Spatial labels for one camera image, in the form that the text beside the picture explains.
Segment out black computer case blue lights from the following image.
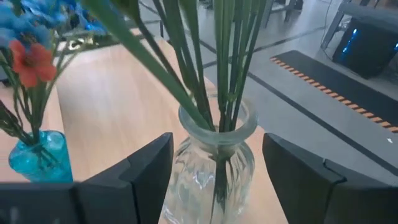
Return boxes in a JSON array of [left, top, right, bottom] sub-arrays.
[[331, 17, 398, 79]]

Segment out clear ribbed glass vase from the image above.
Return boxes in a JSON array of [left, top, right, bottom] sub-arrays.
[[161, 93, 259, 224]]

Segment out black mat striped edge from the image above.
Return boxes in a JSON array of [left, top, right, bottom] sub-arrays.
[[269, 49, 398, 134]]

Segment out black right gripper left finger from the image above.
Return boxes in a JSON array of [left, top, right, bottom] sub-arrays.
[[0, 133, 174, 224]]

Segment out orange flower bunch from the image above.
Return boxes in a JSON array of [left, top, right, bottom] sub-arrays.
[[0, 39, 60, 147]]

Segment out wooden shelf black legs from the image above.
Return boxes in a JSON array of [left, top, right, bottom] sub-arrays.
[[55, 27, 290, 224]]

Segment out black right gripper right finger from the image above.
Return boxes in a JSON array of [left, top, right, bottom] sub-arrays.
[[262, 133, 398, 224]]

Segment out blue glass vase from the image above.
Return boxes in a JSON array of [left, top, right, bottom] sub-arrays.
[[8, 129, 74, 184]]

